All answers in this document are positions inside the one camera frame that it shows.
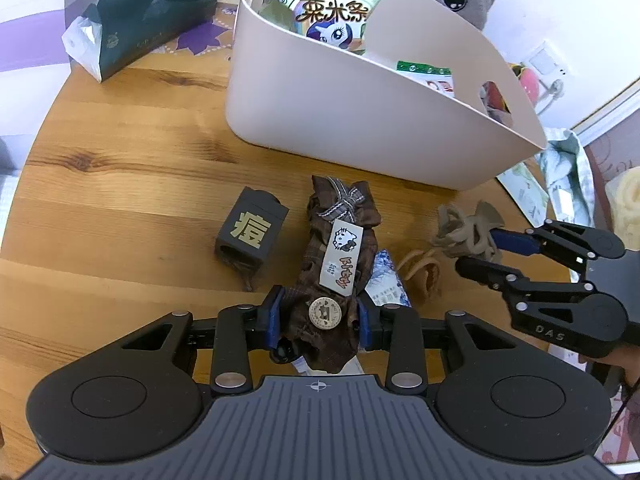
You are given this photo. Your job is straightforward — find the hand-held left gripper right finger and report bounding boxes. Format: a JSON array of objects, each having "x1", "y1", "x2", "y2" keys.
[{"x1": 357, "y1": 296, "x2": 518, "y2": 393}]

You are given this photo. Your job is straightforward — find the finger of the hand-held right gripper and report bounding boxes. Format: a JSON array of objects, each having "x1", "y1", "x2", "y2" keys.
[
  {"x1": 456, "y1": 256, "x2": 596, "y2": 311},
  {"x1": 492, "y1": 220, "x2": 601, "y2": 273}
]

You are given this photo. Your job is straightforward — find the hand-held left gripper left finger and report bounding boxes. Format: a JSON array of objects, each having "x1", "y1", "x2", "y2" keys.
[{"x1": 120, "y1": 285, "x2": 288, "y2": 396}]

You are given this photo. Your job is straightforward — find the beige hair claw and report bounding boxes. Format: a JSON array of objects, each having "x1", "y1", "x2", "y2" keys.
[{"x1": 432, "y1": 200, "x2": 506, "y2": 261}]

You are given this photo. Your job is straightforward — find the brown socks pack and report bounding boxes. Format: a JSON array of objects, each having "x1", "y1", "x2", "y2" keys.
[{"x1": 280, "y1": 175, "x2": 383, "y2": 373}]

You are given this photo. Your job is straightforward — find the white packet with red label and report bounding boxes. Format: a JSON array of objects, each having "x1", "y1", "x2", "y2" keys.
[{"x1": 396, "y1": 60, "x2": 458, "y2": 98}]

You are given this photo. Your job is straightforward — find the beige plastic storage bin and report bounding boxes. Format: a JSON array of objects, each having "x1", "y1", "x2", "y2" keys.
[{"x1": 224, "y1": 0, "x2": 548, "y2": 192}]

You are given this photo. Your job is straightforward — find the green snack bag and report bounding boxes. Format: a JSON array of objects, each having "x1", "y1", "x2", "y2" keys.
[{"x1": 236, "y1": 0, "x2": 398, "y2": 57}]

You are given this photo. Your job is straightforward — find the person's right hand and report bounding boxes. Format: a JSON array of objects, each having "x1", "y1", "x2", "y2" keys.
[{"x1": 577, "y1": 347, "x2": 640, "y2": 386}]

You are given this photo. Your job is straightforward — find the green white leaflet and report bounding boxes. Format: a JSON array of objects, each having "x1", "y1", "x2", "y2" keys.
[{"x1": 497, "y1": 162, "x2": 548, "y2": 226}]

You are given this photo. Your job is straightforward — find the blue white small packet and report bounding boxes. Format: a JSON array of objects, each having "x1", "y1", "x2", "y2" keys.
[{"x1": 362, "y1": 249, "x2": 413, "y2": 311}]

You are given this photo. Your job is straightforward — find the small dark box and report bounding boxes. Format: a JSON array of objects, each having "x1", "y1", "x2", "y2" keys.
[{"x1": 215, "y1": 186, "x2": 291, "y2": 273}]

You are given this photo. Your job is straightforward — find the light blue bag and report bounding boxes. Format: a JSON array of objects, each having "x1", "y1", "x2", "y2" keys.
[{"x1": 535, "y1": 127, "x2": 608, "y2": 233}]

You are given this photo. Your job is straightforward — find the cream blanket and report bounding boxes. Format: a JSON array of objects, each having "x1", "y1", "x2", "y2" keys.
[{"x1": 605, "y1": 167, "x2": 640, "y2": 251}]

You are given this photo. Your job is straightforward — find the pink burger toy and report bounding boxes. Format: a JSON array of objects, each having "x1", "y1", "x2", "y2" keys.
[{"x1": 507, "y1": 62, "x2": 543, "y2": 106}]

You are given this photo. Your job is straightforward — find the purple flower table mat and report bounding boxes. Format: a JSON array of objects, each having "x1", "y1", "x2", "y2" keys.
[{"x1": 155, "y1": 0, "x2": 241, "y2": 58}]

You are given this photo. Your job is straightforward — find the dark green tissue pack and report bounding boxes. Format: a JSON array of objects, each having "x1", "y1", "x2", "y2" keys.
[{"x1": 61, "y1": 0, "x2": 219, "y2": 83}]

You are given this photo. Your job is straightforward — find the tan hair tie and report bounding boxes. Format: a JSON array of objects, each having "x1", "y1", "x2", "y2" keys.
[{"x1": 397, "y1": 247, "x2": 443, "y2": 301}]

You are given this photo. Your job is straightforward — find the white plug with cable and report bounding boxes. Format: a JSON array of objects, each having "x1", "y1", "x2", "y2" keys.
[{"x1": 535, "y1": 77, "x2": 566, "y2": 116}]

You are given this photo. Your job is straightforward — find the white wall outlet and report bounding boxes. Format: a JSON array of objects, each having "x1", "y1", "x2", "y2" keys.
[{"x1": 527, "y1": 40, "x2": 568, "y2": 78}]

